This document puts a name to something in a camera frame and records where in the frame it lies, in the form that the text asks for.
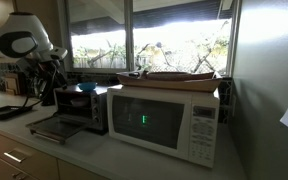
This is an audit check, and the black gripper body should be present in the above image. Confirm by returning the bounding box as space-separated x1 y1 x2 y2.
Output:
35 59 63 86

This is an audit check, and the white microwave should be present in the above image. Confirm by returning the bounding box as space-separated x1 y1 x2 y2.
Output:
106 84 221 169

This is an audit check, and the glass toaster oven door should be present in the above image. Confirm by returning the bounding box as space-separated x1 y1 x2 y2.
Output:
25 113 95 145

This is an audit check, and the blue bowl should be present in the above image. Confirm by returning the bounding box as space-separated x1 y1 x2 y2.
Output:
77 81 98 92

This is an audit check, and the wooden bowl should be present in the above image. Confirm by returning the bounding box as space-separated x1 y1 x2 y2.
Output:
145 70 216 81

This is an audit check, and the silver toaster oven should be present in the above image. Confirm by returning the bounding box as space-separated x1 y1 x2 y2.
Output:
53 84 109 134

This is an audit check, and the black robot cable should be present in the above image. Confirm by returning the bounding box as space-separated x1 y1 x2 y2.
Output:
19 61 59 110

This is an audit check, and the silver drawer handle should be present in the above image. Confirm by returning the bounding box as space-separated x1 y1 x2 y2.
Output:
3 149 30 164
11 171 29 180

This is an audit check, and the black baking tray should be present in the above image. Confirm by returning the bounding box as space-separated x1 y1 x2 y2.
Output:
0 105 34 121

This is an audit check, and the wooden box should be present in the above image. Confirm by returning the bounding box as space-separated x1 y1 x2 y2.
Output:
3 72 27 96

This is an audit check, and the window frame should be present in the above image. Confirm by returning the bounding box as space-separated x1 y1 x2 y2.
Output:
57 0 242 77

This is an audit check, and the wooden serving tray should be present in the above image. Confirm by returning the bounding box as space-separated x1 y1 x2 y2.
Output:
116 69 224 93

